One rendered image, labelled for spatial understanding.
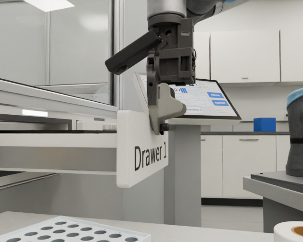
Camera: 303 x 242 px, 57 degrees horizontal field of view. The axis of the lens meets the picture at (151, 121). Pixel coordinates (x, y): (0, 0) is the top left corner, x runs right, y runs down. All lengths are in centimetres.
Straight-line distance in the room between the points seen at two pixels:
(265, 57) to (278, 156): 131
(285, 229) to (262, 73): 372
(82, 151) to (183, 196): 106
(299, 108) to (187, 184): 80
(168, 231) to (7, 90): 38
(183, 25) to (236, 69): 343
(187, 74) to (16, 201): 40
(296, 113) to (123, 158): 56
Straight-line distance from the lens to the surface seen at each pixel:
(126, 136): 39
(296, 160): 83
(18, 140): 51
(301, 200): 73
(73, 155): 45
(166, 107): 49
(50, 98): 68
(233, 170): 353
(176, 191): 143
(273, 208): 88
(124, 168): 40
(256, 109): 429
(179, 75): 49
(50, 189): 70
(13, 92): 60
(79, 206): 83
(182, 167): 143
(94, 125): 85
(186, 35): 53
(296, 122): 84
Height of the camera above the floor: 90
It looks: 2 degrees up
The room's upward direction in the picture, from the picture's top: straight up
